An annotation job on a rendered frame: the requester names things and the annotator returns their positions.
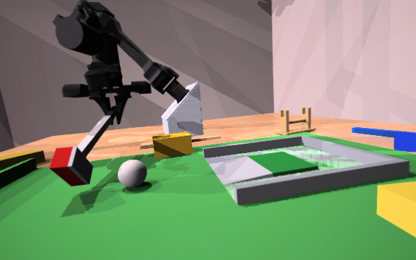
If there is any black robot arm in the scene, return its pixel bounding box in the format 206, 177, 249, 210
52, 0, 190, 104

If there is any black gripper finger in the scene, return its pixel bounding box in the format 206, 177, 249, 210
114, 95, 131, 124
89, 97, 111, 114

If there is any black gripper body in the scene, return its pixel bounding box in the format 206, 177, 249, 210
61, 57, 152, 98

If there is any white golf ball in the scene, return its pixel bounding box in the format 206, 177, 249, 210
118, 160, 147, 188

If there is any red and black putter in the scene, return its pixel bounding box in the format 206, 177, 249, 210
50, 106, 116, 186

